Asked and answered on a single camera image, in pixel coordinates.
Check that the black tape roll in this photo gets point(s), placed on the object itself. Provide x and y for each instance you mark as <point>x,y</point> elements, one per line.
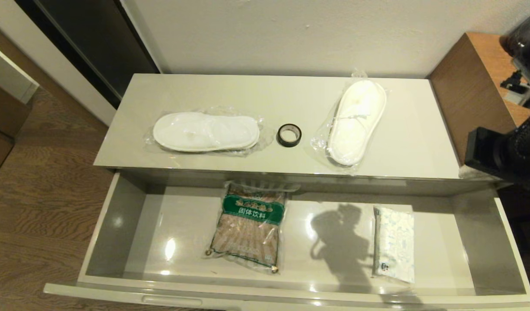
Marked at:
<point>279,135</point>

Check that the wooden cabinet with white top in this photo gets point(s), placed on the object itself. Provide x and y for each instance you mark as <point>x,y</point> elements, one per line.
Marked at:
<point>5,112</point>

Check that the beige cabinet drawer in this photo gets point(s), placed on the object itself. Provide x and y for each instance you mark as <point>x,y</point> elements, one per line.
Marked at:
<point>334,263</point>

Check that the white packet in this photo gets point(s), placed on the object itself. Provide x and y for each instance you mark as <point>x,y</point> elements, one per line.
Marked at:
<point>394,242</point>

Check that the white slippers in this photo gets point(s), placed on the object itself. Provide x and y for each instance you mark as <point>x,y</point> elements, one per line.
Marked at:
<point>204,131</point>
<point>355,121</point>

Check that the drink powder bag green label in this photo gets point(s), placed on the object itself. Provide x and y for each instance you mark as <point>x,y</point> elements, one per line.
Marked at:
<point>247,233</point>

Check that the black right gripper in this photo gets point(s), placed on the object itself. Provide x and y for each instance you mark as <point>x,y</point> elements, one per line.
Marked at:
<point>485,151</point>

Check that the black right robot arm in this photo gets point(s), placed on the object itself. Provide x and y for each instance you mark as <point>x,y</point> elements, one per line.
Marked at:
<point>528,147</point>

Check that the dark door panel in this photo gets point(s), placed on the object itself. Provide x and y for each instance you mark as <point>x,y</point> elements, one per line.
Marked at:
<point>96,39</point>

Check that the brown wooden desk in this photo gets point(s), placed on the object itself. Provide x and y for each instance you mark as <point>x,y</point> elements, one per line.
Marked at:
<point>468,86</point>

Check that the beige glossy cabinet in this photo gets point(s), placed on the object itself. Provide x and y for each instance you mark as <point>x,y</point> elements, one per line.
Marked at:
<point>269,99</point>

